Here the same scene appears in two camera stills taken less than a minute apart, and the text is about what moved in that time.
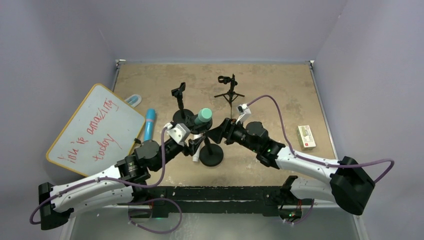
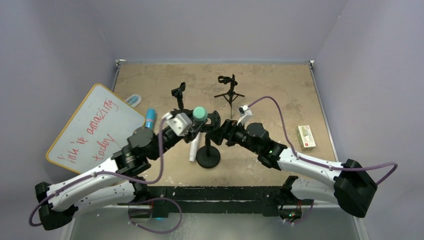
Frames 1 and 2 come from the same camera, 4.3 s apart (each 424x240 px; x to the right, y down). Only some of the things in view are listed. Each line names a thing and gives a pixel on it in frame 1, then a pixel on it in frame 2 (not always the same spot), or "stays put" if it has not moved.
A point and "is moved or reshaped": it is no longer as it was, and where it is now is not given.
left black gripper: x=194 y=143 to x=191 y=132
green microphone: x=204 y=115 is moved or reshaped
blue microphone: x=149 y=124 stays put
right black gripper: x=225 y=131 stays put
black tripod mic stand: x=230 y=95 stays put
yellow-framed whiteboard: x=101 y=132 stays put
